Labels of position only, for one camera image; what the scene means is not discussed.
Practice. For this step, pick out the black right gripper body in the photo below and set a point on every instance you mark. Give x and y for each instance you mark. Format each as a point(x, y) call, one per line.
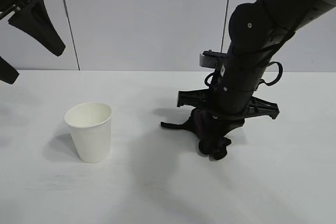
point(262, 108)

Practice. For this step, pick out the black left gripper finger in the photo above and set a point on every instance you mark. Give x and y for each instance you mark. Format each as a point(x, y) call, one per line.
point(8, 73)
point(39, 27)

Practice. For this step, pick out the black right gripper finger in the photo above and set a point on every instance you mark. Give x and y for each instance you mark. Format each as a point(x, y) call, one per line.
point(233, 125)
point(193, 119)

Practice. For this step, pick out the purple and black cloth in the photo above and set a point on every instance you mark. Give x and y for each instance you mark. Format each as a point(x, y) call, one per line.
point(210, 148)

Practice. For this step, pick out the white paper cup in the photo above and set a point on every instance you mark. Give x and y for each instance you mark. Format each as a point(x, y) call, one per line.
point(92, 134)

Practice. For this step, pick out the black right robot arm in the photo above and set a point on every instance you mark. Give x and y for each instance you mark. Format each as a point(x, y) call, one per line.
point(249, 58)

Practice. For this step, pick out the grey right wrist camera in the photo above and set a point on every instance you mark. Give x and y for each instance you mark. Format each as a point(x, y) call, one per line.
point(207, 60)

